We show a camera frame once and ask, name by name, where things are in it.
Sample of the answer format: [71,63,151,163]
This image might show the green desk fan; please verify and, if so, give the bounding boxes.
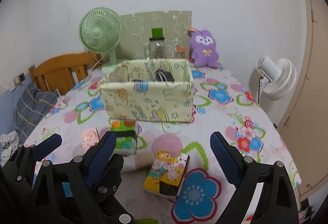
[78,7,123,73]

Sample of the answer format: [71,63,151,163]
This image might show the beige wardrobe door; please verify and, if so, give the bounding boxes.
[277,0,328,199]

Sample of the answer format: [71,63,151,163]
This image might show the white crumpled cloth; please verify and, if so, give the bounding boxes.
[0,130,21,160]

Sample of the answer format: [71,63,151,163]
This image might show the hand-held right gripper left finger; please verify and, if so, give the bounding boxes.
[26,131,117,224]

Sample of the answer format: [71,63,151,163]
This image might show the grey plaid pillow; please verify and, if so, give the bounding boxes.
[14,82,59,137]

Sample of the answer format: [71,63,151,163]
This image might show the grey cloth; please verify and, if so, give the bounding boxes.
[155,69,175,82]

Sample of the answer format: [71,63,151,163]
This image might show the green printed foam board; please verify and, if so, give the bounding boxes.
[120,10,192,60]

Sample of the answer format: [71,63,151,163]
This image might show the pink tissue packet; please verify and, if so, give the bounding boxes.
[82,127,100,149]

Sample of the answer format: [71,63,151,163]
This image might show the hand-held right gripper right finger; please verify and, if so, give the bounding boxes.
[210,131,300,224]

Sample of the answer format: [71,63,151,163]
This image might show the yellow cartoon fabric storage box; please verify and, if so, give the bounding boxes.
[99,58,194,123]

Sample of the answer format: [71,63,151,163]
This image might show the white tissue packet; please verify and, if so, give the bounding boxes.
[122,153,155,172]

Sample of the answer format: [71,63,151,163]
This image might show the white standing fan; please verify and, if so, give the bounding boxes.
[250,54,297,107]

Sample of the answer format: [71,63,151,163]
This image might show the yellow cartoon tissue packet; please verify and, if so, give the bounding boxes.
[143,148,190,201]

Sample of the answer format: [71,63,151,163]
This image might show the glass jar with green lid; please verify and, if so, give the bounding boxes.
[144,27,167,59]

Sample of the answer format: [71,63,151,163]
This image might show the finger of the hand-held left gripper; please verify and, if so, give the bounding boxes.
[77,154,134,224]
[1,133,63,183]

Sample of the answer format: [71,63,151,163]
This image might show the green tissue packet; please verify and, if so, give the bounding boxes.
[110,120,140,156]

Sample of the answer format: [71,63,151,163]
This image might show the purple plush bunny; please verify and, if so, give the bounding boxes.
[188,26,220,68]

